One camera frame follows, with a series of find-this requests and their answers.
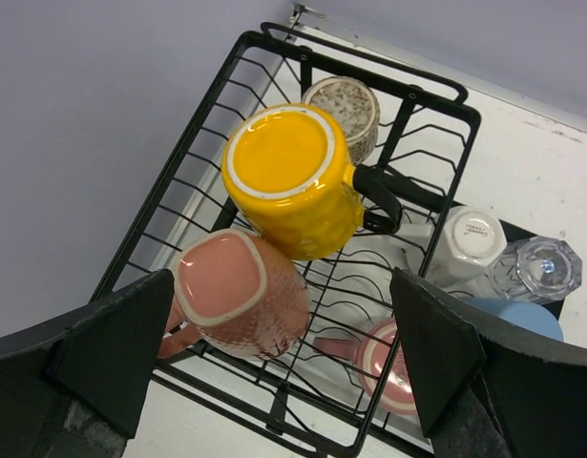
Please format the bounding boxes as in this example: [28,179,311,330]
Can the speckled beige ceramic cup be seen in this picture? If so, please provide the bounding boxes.
[301,76,381,165]

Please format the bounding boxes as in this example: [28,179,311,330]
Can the white faceted ceramic cup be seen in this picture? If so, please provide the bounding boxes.
[425,206,507,287]

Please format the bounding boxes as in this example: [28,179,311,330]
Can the yellow mug black handle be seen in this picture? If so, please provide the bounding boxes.
[220,103,403,260]

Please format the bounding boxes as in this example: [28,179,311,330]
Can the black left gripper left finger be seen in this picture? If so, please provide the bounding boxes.
[0,269,174,457]

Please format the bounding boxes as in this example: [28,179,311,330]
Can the black wire dish rack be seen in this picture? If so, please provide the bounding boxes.
[90,21,569,458]

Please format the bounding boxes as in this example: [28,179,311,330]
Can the light blue plastic cup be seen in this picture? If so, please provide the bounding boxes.
[463,297,564,342]

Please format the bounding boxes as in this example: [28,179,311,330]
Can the pink ghost pattern mug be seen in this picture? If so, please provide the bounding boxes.
[313,317,416,415]

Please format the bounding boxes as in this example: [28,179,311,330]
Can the clear faceted glass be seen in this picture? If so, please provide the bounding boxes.
[486,236,582,304]

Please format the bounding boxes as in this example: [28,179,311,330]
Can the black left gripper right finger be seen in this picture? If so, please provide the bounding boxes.
[389,268,587,457]

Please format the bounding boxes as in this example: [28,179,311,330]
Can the salmon floral mug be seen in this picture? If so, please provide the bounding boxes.
[158,228,310,360]

